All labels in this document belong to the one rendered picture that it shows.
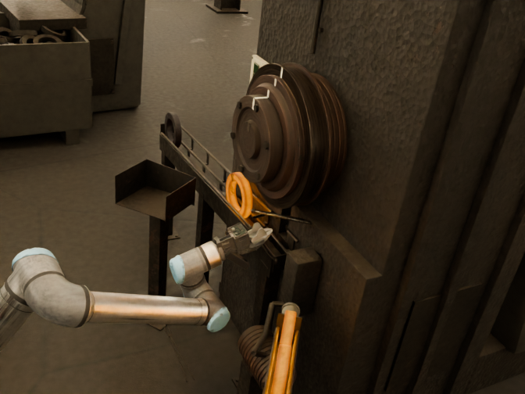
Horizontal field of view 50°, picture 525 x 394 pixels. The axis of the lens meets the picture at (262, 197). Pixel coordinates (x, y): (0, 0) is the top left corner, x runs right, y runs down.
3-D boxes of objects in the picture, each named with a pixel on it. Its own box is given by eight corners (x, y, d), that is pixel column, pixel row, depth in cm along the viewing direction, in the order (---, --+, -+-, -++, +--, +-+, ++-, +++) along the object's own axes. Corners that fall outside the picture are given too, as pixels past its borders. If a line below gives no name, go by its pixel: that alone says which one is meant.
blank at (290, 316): (298, 302, 165) (287, 299, 165) (294, 334, 151) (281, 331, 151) (290, 343, 171) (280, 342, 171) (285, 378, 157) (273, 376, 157)
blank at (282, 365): (294, 334, 151) (281, 331, 151) (287, 373, 136) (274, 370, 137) (285, 378, 157) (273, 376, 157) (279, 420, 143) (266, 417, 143)
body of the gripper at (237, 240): (250, 232, 190) (219, 247, 187) (255, 251, 195) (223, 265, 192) (241, 220, 196) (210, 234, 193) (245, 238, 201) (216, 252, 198)
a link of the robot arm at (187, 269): (170, 274, 195) (164, 255, 189) (203, 259, 199) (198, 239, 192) (180, 291, 189) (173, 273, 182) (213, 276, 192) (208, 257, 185)
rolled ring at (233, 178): (222, 195, 233) (229, 195, 235) (239, 228, 222) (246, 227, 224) (230, 162, 221) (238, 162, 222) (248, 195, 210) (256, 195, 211)
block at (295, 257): (302, 299, 199) (313, 244, 187) (314, 313, 193) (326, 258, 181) (276, 306, 194) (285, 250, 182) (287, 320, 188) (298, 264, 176)
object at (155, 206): (144, 286, 280) (146, 158, 244) (187, 307, 270) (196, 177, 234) (117, 309, 264) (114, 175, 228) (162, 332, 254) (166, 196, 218)
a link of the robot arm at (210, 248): (213, 274, 191) (203, 258, 198) (226, 268, 192) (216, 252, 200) (207, 256, 186) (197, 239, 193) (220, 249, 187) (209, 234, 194)
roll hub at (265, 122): (241, 158, 197) (248, 81, 183) (276, 197, 176) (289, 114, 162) (226, 159, 195) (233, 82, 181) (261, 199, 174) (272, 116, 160)
